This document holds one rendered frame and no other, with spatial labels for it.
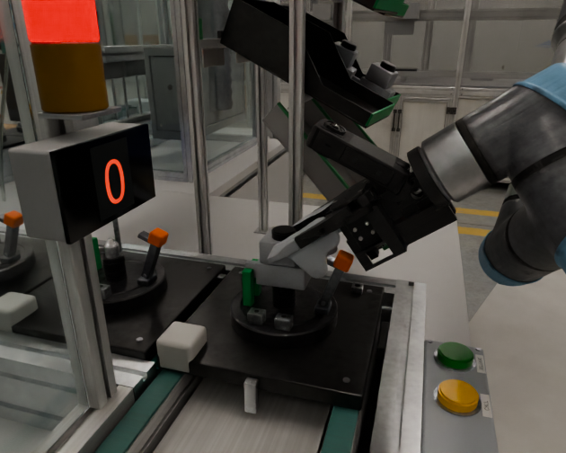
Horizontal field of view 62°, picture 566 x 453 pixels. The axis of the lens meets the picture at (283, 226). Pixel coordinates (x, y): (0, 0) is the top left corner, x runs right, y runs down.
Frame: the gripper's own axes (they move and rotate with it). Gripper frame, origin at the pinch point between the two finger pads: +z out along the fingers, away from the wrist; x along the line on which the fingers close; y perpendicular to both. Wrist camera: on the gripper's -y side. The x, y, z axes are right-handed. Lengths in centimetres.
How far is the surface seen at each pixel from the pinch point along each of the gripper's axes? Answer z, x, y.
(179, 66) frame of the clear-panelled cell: 38, 86, -47
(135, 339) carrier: 18.8, -10.0, -0.6
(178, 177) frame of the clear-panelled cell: 62, 86, -21
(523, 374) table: -14.1, 11.9, 37.2
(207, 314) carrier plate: 13.8, -2.2, 3.0
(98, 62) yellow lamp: -5.8, -18.8, -22.8
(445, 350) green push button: -10.7, -1.7, 20.8
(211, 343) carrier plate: 11.3, -8.1, 5.0
